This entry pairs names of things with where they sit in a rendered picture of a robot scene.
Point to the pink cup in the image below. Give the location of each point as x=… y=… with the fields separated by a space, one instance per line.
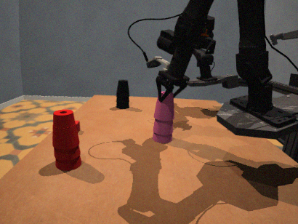
x=162 y=138
x=163 y=127
x=165 y=110

